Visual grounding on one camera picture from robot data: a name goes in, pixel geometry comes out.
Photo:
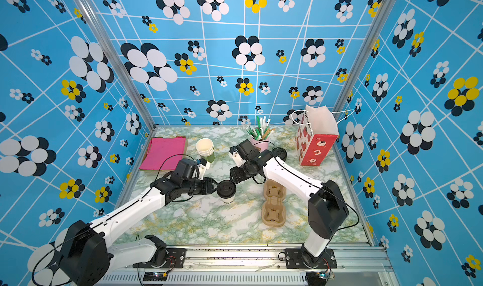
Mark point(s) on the pink straw holder cup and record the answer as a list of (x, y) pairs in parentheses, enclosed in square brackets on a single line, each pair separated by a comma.
[(259, 144)]

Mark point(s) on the red paper gift bag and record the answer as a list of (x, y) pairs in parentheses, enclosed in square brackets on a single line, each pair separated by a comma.
[(317, 132)]

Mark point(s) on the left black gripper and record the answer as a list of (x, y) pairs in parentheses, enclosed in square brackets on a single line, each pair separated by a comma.
[(209, 185)]

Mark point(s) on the black lid stack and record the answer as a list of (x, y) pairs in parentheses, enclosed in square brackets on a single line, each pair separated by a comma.
[(280, 152)]

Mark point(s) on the pink napkin stack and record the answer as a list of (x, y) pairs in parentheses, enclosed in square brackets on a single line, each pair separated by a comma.
[(164, 153)]

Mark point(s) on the stack of paper cups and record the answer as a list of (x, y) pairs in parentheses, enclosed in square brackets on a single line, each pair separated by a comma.
[(206, 150)]

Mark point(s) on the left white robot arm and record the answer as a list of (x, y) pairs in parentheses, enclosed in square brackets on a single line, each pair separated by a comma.
[(88, 252)]

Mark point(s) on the black cup lid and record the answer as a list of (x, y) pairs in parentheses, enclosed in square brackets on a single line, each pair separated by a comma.
[(226, 186)]

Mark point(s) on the white paper cup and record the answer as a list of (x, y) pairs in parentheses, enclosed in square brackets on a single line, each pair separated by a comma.
[(227, 197)]

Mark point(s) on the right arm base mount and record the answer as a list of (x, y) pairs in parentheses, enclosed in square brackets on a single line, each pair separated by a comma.
[(300, 258)]

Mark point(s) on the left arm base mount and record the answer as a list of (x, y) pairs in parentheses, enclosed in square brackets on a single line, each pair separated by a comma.
[(170, 258)]

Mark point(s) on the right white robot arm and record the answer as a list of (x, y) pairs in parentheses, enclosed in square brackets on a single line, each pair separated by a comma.
[(327, 209)]

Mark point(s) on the brown cardboard cup carrier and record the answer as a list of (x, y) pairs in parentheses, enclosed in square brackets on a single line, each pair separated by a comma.
[(273, 209)]

